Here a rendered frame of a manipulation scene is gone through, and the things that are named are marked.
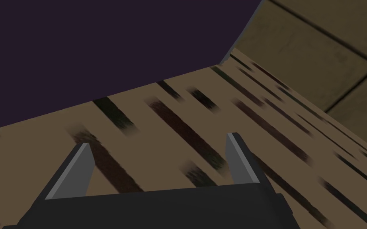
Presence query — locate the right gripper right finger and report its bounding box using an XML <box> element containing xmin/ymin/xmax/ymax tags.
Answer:
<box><xmin>226</xmin><ymin>132</ymin><xmax>271</xmax><ymax>188</ymax></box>

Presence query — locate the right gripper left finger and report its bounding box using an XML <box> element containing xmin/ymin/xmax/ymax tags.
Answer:
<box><xmin>38</xmin><ymin>142</ymin><xmax>96</xmax><ymax>202</ymax></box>

